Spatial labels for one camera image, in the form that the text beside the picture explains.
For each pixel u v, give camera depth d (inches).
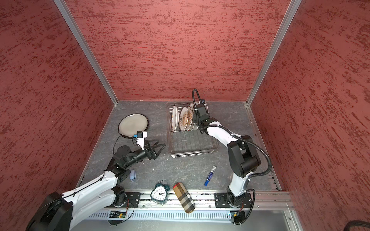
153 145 31.2
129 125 40.9
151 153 26.2
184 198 28.5
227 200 26.5
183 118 40.2
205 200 29.8
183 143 37.9
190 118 37.0
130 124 40.9
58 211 17.4
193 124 35.3
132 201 29.0
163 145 27.9
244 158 18.7
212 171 32.7
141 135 26.9
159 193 28.6
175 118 40.6
